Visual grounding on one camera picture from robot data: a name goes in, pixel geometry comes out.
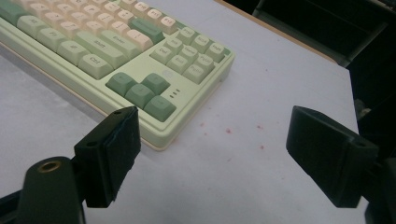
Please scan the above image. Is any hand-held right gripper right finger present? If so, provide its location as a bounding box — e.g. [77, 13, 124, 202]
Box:
[286, 105, 380, 209]

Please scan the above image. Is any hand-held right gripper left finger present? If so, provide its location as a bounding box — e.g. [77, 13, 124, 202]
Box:
[74, 105, 142, 209]

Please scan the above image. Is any green and cream keyboard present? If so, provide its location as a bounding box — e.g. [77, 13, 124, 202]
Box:
[0, 0, 236, 153]

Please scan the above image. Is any white board sheet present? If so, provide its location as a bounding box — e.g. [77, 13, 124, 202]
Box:
[0, 0, 369, 224]

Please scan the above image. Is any dark metal stand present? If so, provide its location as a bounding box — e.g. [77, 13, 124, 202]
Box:
[251, 0, 396, 68]

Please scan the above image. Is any wooden table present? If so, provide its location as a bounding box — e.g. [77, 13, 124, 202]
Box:
[214, 0, 339, 65]

